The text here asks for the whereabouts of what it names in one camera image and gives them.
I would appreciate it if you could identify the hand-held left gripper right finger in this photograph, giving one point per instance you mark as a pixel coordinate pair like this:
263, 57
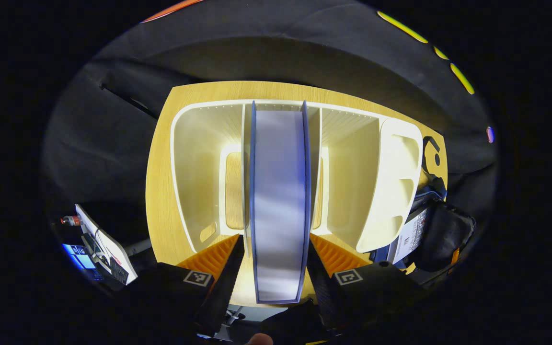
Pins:
324, 287

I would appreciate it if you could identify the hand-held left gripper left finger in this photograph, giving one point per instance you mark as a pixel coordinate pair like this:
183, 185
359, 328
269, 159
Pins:
225, 282

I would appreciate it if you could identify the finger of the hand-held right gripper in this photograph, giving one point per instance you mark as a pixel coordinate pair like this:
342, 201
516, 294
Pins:
455, 257

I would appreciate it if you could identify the blue schoolbag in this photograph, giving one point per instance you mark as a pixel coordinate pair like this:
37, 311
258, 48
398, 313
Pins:
448, 230

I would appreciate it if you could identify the grey patterned cover book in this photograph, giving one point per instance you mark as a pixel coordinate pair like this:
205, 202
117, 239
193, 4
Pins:
412, 235

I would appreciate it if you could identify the white bookshelf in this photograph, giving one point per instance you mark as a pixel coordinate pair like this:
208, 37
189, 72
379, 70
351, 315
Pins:
352, 182

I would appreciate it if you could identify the white flat panel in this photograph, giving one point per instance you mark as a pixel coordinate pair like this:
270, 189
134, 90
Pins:
108, 249

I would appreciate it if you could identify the lit computer screen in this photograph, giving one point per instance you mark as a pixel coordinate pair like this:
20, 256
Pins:
80, 256

